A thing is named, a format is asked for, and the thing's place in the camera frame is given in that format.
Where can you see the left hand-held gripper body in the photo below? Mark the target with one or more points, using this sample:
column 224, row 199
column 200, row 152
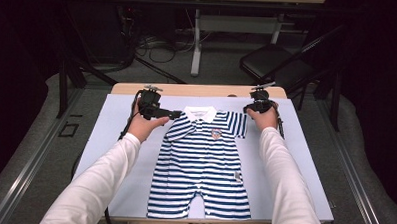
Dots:
column 149, row 102

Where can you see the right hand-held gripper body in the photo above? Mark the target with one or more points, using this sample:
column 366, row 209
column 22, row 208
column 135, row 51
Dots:
column 261, row 100

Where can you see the blue white striped baby romper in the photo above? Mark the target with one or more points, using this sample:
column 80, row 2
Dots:
column 198, row 158

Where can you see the person's right hand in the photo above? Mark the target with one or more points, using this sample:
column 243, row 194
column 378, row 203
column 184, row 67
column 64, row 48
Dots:
column 268, row 119

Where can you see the person's left hand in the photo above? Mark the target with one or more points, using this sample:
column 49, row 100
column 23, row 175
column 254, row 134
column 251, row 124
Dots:
column 142, row 126

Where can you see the black folding chair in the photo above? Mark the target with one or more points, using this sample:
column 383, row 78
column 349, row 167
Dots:
column 271, row 61

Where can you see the pale lilac table mat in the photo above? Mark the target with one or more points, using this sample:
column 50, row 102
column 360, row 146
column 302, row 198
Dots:
column 112, row 122

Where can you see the black metal stand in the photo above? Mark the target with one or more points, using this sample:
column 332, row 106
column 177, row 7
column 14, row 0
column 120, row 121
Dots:
column 336, row 103
column 62, row 94

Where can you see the dark equipment tower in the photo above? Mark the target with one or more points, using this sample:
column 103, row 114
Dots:
column 127, row 29

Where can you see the white-legged desk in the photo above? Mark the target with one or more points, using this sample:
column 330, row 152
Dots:
column 236, row 24

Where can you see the metal floor rail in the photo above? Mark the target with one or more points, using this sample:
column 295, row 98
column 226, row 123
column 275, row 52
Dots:
column 357, row 186
column 25, row 172

